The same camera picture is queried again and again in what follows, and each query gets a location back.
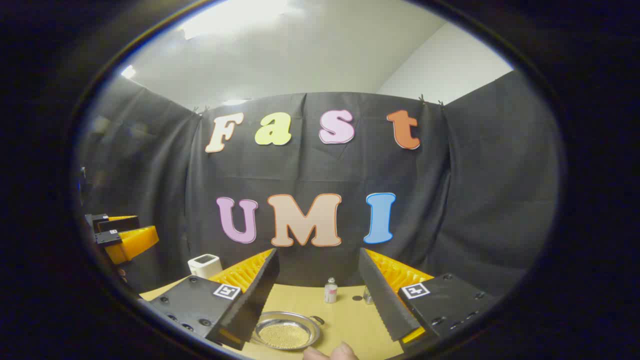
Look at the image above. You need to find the white toaster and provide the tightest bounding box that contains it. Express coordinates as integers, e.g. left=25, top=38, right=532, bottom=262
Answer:
left=188, top=254, right=223, bottom=280

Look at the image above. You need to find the stainless steel pot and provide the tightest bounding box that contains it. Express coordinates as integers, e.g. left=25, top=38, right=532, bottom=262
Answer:
left=251, top=311, right=325, bottom=351

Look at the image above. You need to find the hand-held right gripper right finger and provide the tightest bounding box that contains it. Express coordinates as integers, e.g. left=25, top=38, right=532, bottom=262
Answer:
left=358, top=247, right=497, bottom=347

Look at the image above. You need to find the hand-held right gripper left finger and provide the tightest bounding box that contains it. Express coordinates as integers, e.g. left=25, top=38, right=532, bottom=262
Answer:
left=149, top=248, right=281, bottom=351

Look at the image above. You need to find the pile of soybeans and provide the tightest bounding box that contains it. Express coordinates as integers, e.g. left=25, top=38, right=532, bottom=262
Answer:
left=260, top=322, right=312, bottom=349

